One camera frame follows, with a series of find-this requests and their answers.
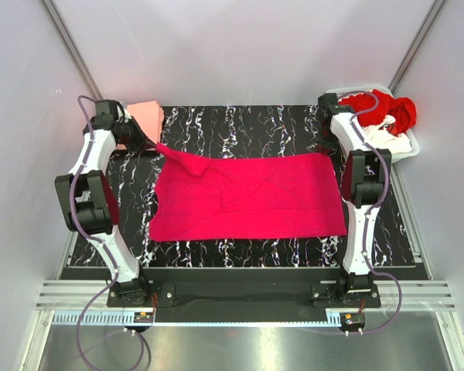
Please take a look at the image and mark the folded peach t shirt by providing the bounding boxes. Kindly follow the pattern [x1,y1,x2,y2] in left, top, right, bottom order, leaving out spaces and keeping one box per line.
[116,100,164,151]

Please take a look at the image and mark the left aluminium frame post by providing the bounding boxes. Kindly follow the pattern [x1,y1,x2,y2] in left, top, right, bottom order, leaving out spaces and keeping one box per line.
[39,0,103,100]

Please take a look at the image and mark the white plastic laundry basket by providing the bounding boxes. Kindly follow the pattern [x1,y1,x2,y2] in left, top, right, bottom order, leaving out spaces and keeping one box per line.
[326,85,421,162]

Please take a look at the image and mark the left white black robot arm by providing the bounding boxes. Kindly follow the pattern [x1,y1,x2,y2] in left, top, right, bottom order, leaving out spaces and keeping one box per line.
[54,100,156,306]

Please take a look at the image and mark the purple cable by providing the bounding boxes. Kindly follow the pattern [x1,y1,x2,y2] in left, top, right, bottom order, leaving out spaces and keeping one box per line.
[68,94,152,368]
[342,90,403,335]

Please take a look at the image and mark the right aluminium frame post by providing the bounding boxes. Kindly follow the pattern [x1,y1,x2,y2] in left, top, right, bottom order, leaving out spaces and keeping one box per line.
[387,0,449,93]

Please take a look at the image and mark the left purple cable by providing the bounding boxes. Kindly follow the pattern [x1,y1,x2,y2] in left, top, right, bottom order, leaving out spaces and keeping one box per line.
[68,94,152,368]

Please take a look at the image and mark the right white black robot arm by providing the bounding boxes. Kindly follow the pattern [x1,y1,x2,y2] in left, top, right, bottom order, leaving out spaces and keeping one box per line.
[317,92,392,309]

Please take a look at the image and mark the red t shirt in basket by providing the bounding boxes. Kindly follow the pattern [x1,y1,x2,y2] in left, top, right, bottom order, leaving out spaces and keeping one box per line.
[339,89,417,136]

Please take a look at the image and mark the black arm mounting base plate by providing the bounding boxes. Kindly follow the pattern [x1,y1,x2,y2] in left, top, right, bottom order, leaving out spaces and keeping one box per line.
[107,281,381,309]

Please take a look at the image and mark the slotted white cable duct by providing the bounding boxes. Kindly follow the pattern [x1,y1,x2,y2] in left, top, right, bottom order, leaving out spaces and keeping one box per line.
[53,310,341,328]

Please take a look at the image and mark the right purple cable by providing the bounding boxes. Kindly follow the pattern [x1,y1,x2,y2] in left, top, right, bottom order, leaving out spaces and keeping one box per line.
[342,90,403,335]

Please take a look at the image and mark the white printed t shirt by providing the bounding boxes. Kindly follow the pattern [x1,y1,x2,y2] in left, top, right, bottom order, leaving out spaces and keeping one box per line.
[363,114,411,155]

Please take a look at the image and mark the magenta pink t shirt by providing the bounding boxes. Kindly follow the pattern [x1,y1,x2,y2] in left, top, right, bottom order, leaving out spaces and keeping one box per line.
[149,144,347,242]

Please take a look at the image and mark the aluminium frame post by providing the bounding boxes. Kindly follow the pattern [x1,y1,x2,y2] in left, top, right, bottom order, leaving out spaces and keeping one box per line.
[387,0,449,93]
[39,0,103,100]

